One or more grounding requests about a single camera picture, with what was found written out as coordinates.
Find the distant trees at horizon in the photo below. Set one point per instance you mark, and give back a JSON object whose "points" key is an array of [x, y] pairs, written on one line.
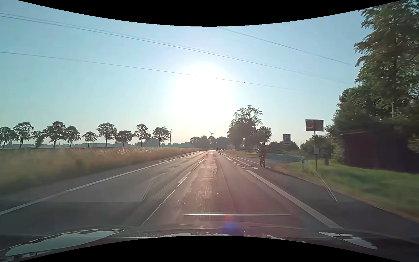
{"points": [[207, 142]]}

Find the group of tall trees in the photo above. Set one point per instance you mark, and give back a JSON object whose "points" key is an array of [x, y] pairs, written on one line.
{"points": [[247, 127]]}

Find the person on bicycle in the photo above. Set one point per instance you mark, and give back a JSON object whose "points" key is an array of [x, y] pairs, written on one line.
{"points": [[262, 154]]}

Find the grey asphalt road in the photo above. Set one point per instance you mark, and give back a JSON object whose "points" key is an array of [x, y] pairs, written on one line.
{"points": [[209, 189]]}

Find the blue parking sign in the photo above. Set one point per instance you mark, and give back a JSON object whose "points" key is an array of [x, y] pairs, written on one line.
{"points": [[287, 138]]}

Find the bushes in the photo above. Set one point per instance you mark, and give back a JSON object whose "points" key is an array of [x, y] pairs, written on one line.
{"points": [[316, 144]]}

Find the road markings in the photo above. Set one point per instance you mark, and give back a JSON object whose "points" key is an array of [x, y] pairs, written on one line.
{"points": [[296, 203]]}

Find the row of trees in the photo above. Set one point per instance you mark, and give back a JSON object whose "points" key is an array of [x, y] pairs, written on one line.
{"points": [[55, 133]]}

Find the car's own bonnet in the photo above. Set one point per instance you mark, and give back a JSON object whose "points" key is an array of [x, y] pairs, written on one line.
{"points": [[86, 240]]}

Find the dark wooden shelter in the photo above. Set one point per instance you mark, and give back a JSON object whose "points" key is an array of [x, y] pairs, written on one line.
{"points": [[376, 149]]}

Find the green grass verge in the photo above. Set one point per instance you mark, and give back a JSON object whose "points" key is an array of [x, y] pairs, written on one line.
{"points": [[376, 185]]}

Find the dry yellow grain field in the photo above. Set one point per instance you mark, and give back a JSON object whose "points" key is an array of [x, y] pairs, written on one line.
{"points": [[31, 165]]}

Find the large trees beside shelter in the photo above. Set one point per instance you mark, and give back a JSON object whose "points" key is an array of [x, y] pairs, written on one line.
{"points": [[398, 72]]}

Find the bus stop sign on post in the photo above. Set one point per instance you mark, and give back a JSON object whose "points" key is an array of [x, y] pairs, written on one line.
{"points": [[314, 125]]}

